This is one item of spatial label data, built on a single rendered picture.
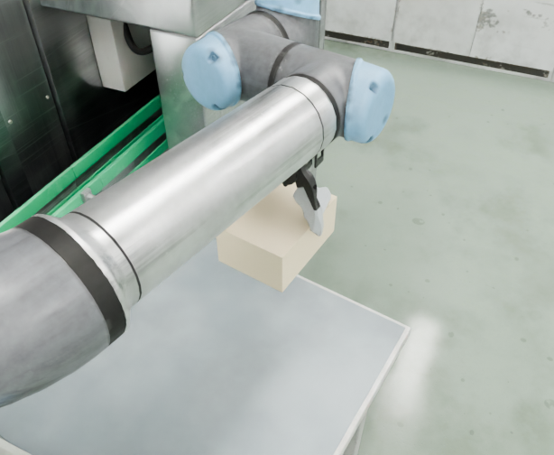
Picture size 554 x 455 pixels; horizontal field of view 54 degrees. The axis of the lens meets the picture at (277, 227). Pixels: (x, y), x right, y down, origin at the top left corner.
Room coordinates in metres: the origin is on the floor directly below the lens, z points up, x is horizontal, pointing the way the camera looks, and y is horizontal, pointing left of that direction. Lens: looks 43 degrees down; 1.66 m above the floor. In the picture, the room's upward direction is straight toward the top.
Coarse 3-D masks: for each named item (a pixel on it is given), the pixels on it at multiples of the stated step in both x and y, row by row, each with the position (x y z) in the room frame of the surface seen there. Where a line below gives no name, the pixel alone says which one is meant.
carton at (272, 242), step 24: (288, 192) 0.67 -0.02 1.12; (264, 216) 0.62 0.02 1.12; (288, 216) 0.62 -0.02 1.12; (240, 240) 0.57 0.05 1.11; (264, 240) 0.56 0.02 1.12; (288, 240) 0.56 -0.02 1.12; (312, 240) 0.60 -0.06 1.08; (240, 264) 0.57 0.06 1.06; (264, 264) 0.55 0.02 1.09; (288, 264) 0.54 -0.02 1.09
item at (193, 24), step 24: (48, 0) 1.11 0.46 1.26; (72, 0) 1.09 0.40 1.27; (96, 0) 1.06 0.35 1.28; (120, 0) 1.04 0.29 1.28; (144, 0) 1.01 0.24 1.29; (168, 0) 0.99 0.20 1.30; (192, 0) 0.97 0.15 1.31; (216, 0) 1.04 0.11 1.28; (240, 0) 1.13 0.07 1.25; (144, 24) 1.02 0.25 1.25; (168, 24) 0.99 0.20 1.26; (192, 24) 0.97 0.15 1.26
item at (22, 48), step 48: (0, 0) 1.06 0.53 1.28; (0, 48) 1.02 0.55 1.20; (48, 48) 1.12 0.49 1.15; (0, 96) 0.99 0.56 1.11; (48, 96) 1.09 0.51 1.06; (96, 96) 1.21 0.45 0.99; (144, 96) 1.37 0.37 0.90; (0, 144) 0.94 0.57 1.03; (48, 144) 1.05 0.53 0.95; (96, 144) 1.17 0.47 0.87; (0, 192) 0.91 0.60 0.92
